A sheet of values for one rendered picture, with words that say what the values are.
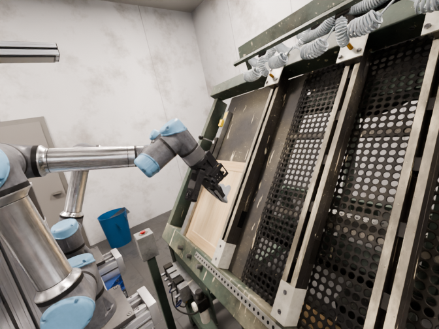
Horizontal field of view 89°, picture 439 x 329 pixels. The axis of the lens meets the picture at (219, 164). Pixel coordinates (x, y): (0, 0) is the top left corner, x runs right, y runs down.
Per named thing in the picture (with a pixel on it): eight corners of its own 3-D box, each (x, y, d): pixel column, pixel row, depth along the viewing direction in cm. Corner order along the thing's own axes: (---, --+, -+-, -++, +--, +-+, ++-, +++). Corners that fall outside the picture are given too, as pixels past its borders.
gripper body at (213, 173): (230, 174, 80) (211, 149, 75) (216, 192, 77) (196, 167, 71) (217, 173, 86) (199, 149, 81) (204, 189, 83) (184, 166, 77)
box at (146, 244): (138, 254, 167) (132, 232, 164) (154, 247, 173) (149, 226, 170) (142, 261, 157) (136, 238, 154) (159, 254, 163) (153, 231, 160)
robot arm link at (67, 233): (56, 256, 108) (46, 232, 105) (59, 245, 119) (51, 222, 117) (84, 245, 113) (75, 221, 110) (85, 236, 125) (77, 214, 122)
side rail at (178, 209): (179, 225, 183) (166, 222, 177) (223, 105, 198) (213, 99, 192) (181, 227, 178) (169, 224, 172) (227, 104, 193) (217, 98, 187)
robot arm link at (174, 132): (153, 132, 71) (173, 115, 73) (174, 157, 76) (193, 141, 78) (159, 133, 64) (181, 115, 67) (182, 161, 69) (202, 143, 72)
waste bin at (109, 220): (132, 231, 395) (123, 202, 384) (141, 238, 361) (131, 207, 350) (104, 244, 367) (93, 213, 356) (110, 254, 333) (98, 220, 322)
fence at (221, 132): (184, 234, 158) (179, 232, 156) (228, 113, 171) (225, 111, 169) (187, 236, 154) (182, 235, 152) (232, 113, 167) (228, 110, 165)
